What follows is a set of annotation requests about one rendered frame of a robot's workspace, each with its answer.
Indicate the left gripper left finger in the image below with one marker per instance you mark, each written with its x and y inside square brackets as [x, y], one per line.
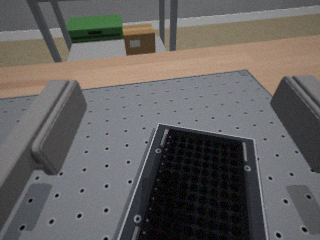
[40, 140]

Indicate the black well plate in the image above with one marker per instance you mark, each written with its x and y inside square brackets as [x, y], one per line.
[224, 217]

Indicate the grey perforated metal plate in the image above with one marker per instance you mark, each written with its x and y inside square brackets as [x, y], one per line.
[89, 198]

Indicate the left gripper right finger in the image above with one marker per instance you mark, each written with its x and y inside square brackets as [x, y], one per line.
[296, 102]

